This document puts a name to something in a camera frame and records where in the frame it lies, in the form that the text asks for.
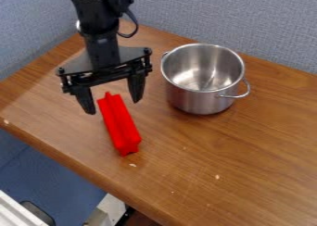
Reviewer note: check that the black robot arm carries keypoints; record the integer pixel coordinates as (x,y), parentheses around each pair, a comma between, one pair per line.
(98,17)

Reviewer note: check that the white ribbed box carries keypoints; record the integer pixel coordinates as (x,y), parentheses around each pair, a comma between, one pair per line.
(15,215)

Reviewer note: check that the metal pot with handles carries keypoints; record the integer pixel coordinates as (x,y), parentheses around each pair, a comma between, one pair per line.
(205,78)

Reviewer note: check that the red plastic block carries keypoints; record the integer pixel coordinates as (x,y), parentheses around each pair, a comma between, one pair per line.
(119,123)

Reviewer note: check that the white table leg bracket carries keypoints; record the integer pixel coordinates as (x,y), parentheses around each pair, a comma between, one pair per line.
(107,212)

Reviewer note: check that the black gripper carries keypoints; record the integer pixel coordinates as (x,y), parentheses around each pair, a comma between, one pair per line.
(104,63)

